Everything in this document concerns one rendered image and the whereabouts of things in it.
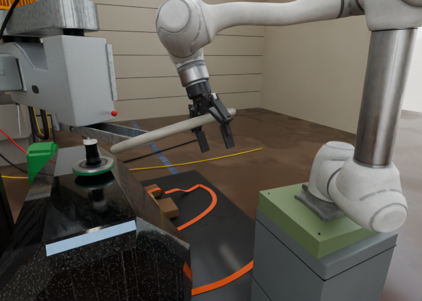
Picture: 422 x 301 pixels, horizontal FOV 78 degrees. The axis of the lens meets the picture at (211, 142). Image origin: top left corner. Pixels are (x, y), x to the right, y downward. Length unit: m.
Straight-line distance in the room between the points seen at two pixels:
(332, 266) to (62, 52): 1.37
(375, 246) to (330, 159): 0.37
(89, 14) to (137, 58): 5.12
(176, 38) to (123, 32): 5.87
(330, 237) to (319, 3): 0.75
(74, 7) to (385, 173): 1.34
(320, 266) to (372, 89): 0.59
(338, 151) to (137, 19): 5.93
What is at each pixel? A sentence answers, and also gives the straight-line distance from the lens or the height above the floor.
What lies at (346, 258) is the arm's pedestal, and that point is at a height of 0.79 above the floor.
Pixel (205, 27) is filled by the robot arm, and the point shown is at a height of 1.52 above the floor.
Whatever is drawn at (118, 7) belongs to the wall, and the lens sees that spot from 6.54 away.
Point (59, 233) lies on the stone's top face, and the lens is 1.18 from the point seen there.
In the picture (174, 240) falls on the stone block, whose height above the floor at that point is 0.65.
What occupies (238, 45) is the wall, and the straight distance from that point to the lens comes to 7.52.
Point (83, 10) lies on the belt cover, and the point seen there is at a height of 1.65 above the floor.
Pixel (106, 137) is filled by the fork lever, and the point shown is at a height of 1.10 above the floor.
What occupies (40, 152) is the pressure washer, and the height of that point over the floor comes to 0.52.
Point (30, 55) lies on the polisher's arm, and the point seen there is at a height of 1.46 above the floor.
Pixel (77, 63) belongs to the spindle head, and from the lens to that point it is 1.40.
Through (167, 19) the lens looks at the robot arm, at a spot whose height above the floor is 1.53.
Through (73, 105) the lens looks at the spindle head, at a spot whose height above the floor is 1.24.
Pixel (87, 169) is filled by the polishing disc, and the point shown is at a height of 0.88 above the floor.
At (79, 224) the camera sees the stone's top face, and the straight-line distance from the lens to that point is 1.19.
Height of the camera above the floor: 1.45
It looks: 18 degrees down
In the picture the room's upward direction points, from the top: straight up
